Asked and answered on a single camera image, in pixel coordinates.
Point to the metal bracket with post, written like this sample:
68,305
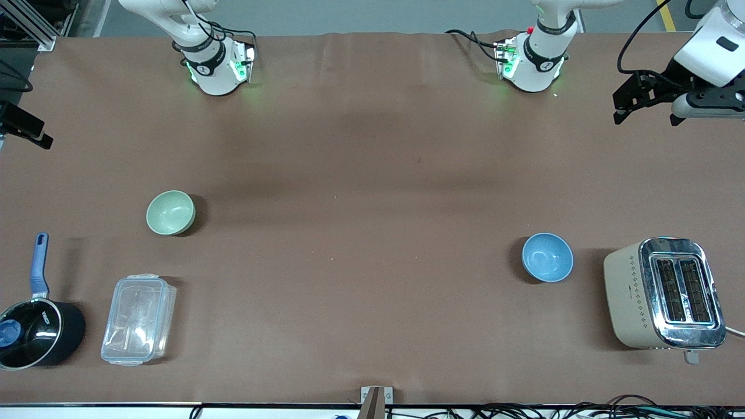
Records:
376,401

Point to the green bowl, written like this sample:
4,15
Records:
170,213

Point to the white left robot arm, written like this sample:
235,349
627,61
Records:
538,70

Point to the beige chrome toaster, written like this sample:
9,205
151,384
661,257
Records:
634,297

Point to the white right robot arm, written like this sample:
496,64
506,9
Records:
212,75

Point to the brown table cover mat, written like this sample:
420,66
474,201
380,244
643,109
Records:
372,174

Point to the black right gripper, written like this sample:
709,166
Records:
13,118

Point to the blue bowl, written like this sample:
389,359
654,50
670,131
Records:
547,257

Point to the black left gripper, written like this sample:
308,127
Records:
665,78

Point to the glass lid blue knob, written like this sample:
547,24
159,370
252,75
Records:
35,334

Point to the clear plastic food container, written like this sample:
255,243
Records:
137,320

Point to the aluminium frame profile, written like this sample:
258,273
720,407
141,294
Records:
35,26

